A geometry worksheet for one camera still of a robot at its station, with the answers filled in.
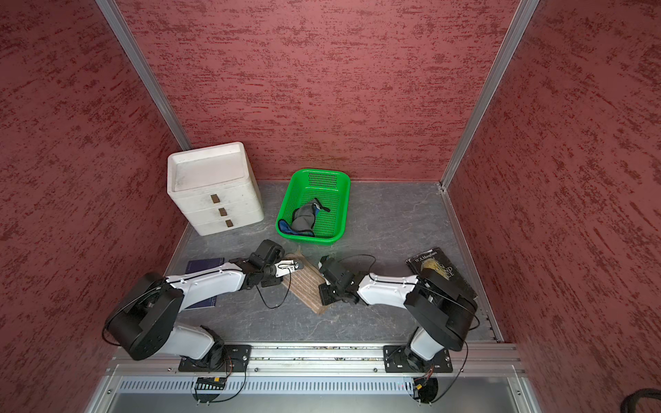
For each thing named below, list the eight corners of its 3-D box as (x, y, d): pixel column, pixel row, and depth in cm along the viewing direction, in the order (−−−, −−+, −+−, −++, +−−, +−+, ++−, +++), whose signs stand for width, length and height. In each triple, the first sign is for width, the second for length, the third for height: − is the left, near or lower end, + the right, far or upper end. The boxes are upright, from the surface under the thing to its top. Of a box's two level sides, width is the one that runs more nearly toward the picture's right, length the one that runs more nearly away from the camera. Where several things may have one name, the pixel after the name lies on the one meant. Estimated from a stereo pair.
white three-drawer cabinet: (198, 240, 102) (163, 196, 81) (199, 200, 116) (169, 153, 95) (265, 223, 108) (248, 177, 87) (258, 187, 122) (242, 140, 101)
